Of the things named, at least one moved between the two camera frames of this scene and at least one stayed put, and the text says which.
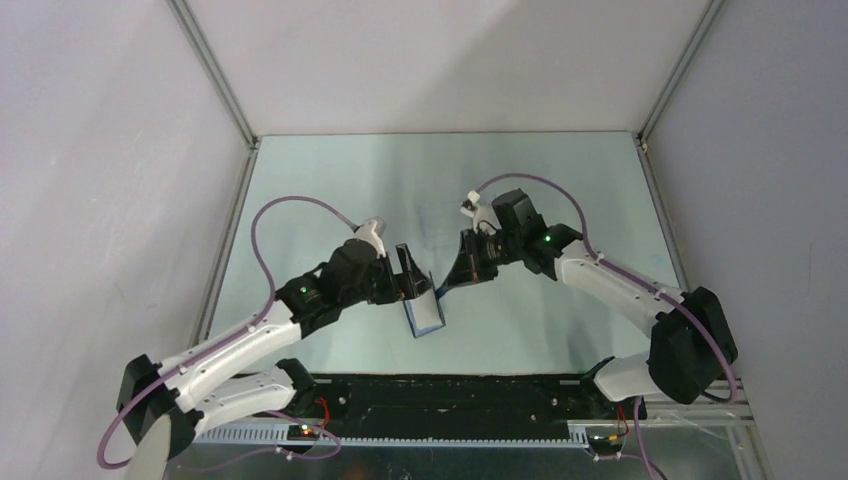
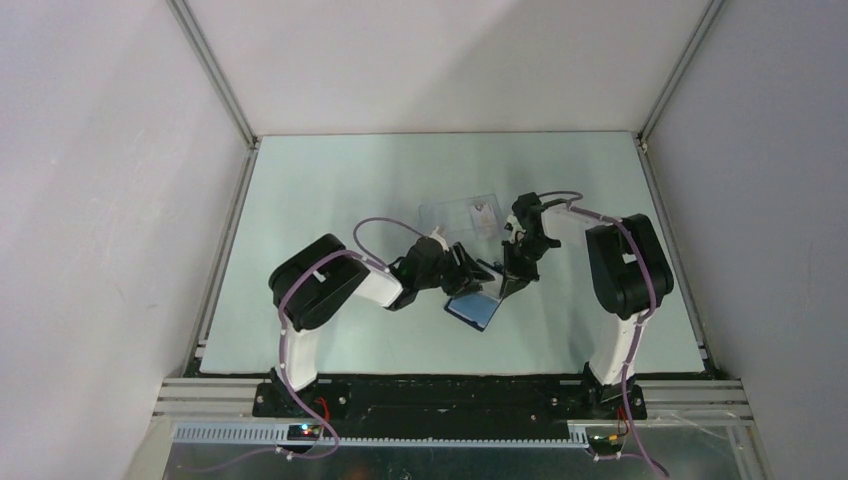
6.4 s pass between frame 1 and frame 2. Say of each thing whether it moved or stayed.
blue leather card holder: moved
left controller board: stayed
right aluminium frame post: stayed
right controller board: stayed
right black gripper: moved
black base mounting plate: stayed
